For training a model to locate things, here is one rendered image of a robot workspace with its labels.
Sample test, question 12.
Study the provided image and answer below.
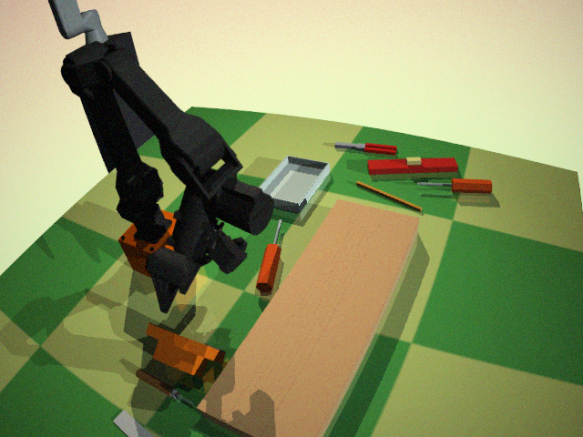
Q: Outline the orange-handled awl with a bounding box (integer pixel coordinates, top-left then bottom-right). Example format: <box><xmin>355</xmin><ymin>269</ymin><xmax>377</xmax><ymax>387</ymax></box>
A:
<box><xmin>417</xmin><ymin>178</ymin><xmax>492</xmax><ymax>194</ymax></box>
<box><xmin>256</xmin><ymin>219</ymin><xmax>282</xmax><ymax>292</ymax></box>

